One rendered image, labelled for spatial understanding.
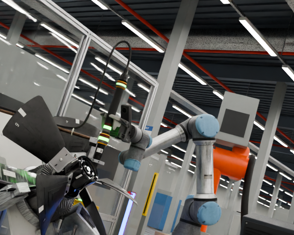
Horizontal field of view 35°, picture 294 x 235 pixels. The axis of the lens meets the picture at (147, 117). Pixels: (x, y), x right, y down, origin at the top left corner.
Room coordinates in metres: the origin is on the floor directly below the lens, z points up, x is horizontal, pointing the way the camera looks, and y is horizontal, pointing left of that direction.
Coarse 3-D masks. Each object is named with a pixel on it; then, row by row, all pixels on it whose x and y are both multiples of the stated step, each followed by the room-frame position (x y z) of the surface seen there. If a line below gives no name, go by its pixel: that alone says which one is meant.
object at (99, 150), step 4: (124, 72) 1.95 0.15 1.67; (120, 76) 1.95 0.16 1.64; (124, 76) 1.94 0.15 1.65; (120, 80) 1.97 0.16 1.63; (124, 80) 1.97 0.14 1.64; (100, 144) 1.94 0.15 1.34; (96, 148) 1.95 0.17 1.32; (100, 148) 1.94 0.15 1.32; (104, 148) 1.95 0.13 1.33; (96, 152) 1.94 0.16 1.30; (100, 152) 1.94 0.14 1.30; (96, 156) 1.94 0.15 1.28; (100, 156) 1.95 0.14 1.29; (100, 160) 1.96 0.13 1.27; (96, 164) 1.94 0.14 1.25
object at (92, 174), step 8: (80, 160) 1.82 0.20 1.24; (88, 160) 1.88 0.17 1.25; (64, 168) 1.91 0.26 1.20; (72, 168) 1.82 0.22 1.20; (80, 168) 1.80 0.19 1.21; (96, 168) 1.90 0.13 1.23; (72, 176) 1.82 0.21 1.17; (88, 176) 1.83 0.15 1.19; (96, 176) 1.87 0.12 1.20; (72, 184) 1.83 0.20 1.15; (80, 184) 1.83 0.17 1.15; (88, 184) 1.84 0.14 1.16; (72, 192) 1.88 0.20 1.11
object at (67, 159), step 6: (66, 150) 1.83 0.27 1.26; (60, 156) 1.83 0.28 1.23; (66, 156) 1.84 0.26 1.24; (72, 156) 1.85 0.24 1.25; (48, 162) 1.81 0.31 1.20; (54, 162) 1.82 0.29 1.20; (60, 162) 1.83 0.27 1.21; (66, 162) 1.85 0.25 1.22; (54, 168) 1.83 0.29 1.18; (60, 168) 1.84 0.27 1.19
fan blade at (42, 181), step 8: (40, 176) 1.56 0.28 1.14; (48, 176) 1.60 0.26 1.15; (56, 176) 1.65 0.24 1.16; (64, 176) 1.71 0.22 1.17; (40, 184) 1.56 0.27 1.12; (48, 184) 1.60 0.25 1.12; (56, 184) 1.66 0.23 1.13; (64, 184) 1.73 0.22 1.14; (40, 192) 1.56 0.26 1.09; (48, 192) 1.61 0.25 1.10; (56, 192) 1.67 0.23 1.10; (64, 192) 1.77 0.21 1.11; (40, 200) 1.56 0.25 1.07; (48, 200) 1.62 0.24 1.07; (56, 200) 1.70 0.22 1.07; (48, 208) 1.63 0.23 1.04; (40, 216) 1.57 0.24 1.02; (48, 216) 1.65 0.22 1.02; (40, 224) 1.58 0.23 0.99; (48, 224) 1.67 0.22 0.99
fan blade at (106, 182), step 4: (100, 180) 2.08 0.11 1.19; (104, 180) 2.13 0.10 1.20; (108, 180) 2.17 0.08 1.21; (104, 184) 1.95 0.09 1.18; (108, 184) 2.01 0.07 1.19; (112, 184) 2.12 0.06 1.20; (112, 188) 1.98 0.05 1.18; (116, 188) 2.03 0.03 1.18; (120, 188) 2.12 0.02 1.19; (120, 192) 2.01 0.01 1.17; (124, 192) 2.08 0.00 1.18; (128, 196) 2.06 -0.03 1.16; (132, 200) 2.05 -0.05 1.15; (136, 204) 2.07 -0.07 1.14
